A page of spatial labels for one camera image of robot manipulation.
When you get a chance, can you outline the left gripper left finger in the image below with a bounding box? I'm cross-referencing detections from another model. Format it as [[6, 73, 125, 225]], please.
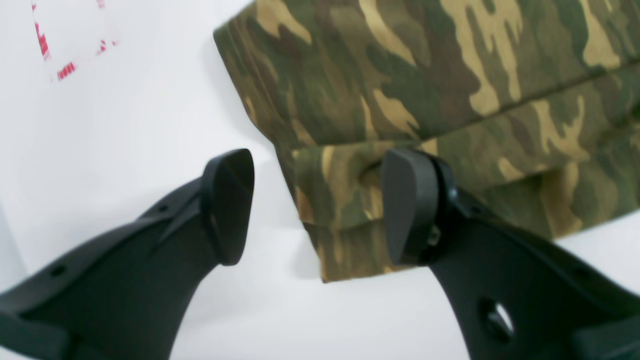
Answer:
[[0, 148, 255, 360]]

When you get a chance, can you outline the camouflage t-shirt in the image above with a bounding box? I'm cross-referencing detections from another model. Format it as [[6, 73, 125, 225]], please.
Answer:
[[212, 0, 640, 283]]

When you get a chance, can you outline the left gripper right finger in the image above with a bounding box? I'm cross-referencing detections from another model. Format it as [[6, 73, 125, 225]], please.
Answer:
[[381, 148, 640, 360]]

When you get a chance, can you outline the red tape marking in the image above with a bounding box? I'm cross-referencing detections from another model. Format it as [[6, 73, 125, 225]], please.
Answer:
[[30, 0, 121, 83]]

